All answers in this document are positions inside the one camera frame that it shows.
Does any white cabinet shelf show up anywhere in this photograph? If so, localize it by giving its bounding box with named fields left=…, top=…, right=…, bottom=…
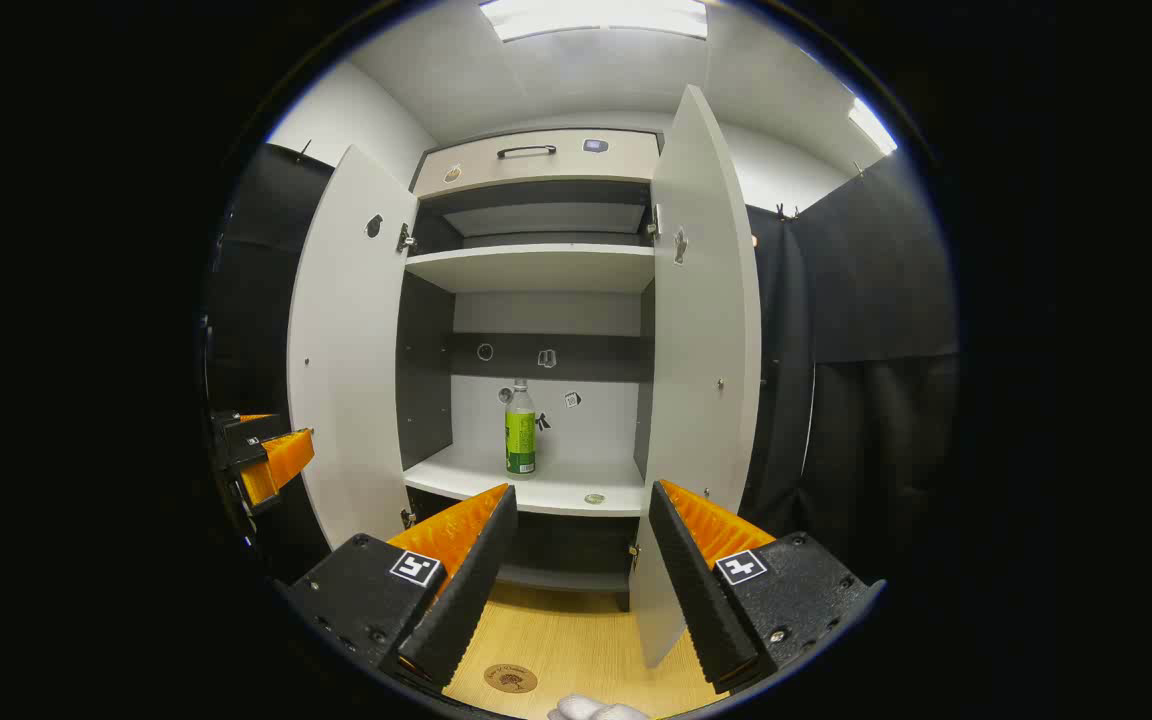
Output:
left=403, top=443, right=649, bottom=518
left=404, top=243, right=657, bottom=294

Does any black backdrop cloth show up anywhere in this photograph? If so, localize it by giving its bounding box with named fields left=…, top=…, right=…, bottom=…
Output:
left=204, top=140, right=959, bottom=601

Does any green label plastic bottle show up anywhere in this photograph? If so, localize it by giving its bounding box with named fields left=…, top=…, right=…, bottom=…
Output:
left=504, top=378, right=538, bottom=478

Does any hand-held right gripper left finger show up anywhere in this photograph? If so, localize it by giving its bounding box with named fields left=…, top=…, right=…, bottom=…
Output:
left=281, top=483, right=520, bottom=693

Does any grey cabinet door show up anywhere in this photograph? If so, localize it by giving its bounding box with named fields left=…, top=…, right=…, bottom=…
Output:
left=629, top=85, right=762, bottom=669
left=286, top=145, right=419, bottom=551

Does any grey drawer front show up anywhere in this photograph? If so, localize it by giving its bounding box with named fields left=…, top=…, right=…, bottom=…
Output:
left=413, top=128, right=660, bottom=199

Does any large ceiling light panel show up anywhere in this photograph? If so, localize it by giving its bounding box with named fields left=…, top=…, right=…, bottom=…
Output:
left=481, top=0, right=709, bottom=41

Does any round brown coaster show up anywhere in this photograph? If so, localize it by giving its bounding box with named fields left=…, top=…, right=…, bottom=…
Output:
left=483, top=664, right=539, bottom=695

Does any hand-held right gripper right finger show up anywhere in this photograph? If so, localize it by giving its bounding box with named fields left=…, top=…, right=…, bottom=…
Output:
left=648, top=479, right=885, bottom=696

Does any small ceiling light panel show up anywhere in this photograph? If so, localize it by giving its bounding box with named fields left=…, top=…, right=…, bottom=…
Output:
left=846, top=97, right=899, bottom=156

